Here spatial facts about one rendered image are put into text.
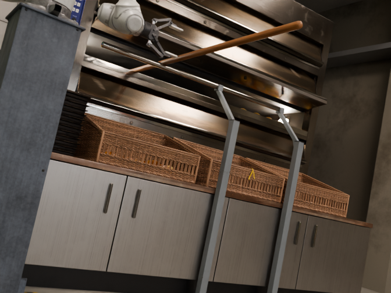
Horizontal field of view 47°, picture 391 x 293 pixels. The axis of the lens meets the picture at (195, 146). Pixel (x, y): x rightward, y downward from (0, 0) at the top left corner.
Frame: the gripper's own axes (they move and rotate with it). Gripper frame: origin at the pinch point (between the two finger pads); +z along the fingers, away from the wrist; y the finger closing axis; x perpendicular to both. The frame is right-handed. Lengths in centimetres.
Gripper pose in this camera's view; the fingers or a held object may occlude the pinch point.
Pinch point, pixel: (177, 43)
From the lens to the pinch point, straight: 227.7
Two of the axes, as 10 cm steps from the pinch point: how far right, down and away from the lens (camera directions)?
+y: -2.0, 9.7, -1.1
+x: 5.3, 0.1, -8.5
